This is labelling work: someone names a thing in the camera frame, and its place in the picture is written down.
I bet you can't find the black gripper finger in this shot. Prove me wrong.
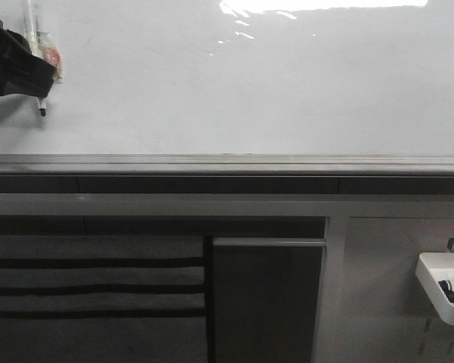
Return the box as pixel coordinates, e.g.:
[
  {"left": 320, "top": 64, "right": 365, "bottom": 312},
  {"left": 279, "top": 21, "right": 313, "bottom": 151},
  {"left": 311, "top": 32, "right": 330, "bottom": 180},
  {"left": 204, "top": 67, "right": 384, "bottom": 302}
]
[{"left": 0, "top": 29, "right": 55, "bottom": 98}]

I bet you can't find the white taped dry-erase marker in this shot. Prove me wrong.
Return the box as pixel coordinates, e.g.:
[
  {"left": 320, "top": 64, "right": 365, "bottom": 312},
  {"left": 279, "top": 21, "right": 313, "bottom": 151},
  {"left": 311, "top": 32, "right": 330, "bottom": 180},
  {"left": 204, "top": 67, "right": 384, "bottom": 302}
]
[{"left": 22, "top": 0, "right": 64, "bottom": 117}]

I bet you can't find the grey fabric pocket organizer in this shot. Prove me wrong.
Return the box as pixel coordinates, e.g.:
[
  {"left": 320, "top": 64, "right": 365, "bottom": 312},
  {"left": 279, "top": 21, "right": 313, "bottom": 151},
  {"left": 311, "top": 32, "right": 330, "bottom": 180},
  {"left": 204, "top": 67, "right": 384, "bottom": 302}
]
[{"left": 0, "top": 236, "right": 212, "bottom": 362}]

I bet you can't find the dark grey panel board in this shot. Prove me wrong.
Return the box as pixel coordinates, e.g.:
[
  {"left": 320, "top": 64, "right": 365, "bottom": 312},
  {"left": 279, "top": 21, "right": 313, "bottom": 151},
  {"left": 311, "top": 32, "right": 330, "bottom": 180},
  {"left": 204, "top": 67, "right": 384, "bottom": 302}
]
[{"left": 213, "top": 239, "right": 325, "bottom": 362}]

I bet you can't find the grey pegboard stand panel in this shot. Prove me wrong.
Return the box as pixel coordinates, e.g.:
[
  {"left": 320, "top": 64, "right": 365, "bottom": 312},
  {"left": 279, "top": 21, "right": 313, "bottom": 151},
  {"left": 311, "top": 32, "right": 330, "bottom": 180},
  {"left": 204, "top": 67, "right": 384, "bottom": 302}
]
[{"left": 313, "top": 218, "right": 454, "bottom": 362}]

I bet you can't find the white plastic marker tray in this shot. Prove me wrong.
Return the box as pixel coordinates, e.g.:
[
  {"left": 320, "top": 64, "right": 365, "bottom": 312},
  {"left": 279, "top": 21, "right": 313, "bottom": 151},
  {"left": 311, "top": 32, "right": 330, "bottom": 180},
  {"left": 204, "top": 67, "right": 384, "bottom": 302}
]
[{"left": 415, "top": 253, "right": 454, "bottom": 326}]

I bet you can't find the white whiteboard with grey frame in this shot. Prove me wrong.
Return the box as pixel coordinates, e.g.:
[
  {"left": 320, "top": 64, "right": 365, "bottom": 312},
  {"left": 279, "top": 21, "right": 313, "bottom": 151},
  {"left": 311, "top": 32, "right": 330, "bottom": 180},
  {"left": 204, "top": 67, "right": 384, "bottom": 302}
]
[{"left": 0, "top": 1, "right": 454, "bottom": 175}]

